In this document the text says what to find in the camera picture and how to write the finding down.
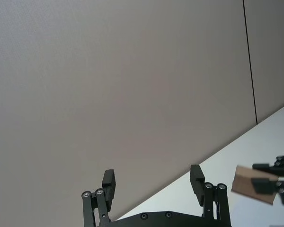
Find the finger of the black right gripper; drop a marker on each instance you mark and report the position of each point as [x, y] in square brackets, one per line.
[280, 169]
[266, 186]

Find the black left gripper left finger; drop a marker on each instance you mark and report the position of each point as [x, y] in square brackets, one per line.
[108, 186]

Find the shallow brown cardboard tray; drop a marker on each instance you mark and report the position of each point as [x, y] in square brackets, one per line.
[242, 183]

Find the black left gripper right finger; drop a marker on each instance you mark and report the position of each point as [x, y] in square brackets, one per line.
[197, 184]

